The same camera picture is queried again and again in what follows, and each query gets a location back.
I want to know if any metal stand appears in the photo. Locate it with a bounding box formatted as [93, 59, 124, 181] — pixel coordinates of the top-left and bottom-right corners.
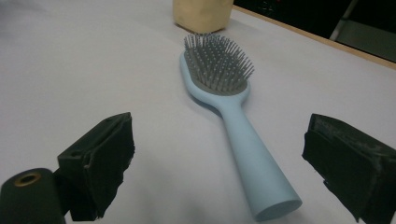
[329, 0, 396, 63]

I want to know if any light blue hairbrush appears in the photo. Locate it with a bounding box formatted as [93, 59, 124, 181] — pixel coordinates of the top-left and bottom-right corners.
[178, 33, 304, 223]

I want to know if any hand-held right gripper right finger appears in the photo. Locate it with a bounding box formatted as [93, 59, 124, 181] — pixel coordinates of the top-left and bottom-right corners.
[301, 113, 396, 224]

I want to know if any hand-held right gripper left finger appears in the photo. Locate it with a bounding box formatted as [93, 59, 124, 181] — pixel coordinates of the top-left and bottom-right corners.
[57, 111, 136, 222]

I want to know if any beige container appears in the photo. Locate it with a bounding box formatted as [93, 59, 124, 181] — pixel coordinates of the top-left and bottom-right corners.
[172, 0, 234, 35]

